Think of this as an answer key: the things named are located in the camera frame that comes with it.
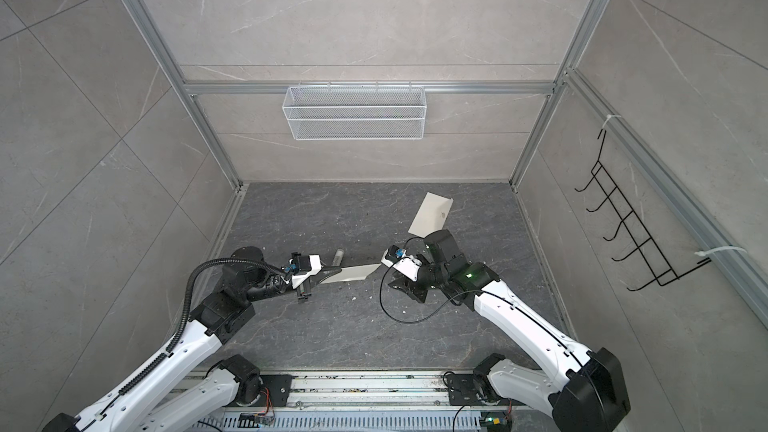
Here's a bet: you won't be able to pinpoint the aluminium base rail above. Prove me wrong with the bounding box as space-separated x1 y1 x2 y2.
116 368 619 432

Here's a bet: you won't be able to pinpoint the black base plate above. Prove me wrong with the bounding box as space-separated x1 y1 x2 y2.
442 371 499 406
232 374 293 408

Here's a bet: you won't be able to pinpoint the aluminium frame profiles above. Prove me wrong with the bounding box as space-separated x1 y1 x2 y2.
121 0 767 322

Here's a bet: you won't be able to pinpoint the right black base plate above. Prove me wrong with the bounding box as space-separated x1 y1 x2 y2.
442 371 499 406

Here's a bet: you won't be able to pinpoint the black wire hook rack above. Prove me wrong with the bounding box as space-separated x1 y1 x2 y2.
574 130 712 292

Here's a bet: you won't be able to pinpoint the white wire mesh basket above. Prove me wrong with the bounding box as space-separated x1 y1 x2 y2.
282 85 428 141

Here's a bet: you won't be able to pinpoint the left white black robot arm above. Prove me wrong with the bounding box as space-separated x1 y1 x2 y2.
44 247 342 431

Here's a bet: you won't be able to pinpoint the white cable tie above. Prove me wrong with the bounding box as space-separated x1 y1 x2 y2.
694 245 748 257

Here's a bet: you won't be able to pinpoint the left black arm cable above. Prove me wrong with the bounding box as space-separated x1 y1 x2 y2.
117 257 289 397

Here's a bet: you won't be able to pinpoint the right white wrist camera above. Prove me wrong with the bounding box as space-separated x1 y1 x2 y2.
381 245 422 282

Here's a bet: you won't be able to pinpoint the tan letter paper sheet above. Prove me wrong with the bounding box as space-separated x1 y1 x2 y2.
334 264 380 282

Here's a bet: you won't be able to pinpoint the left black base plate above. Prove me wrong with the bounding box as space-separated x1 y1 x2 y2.
232 374 293 408

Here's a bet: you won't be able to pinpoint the cream paper envelope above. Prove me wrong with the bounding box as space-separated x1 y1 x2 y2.
408 192 454 237

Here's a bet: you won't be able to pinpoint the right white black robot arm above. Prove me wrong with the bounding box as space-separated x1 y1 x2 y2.
381 229 631 431

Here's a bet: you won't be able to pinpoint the white glue stick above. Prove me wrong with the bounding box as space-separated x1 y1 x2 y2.
332 249 344 267

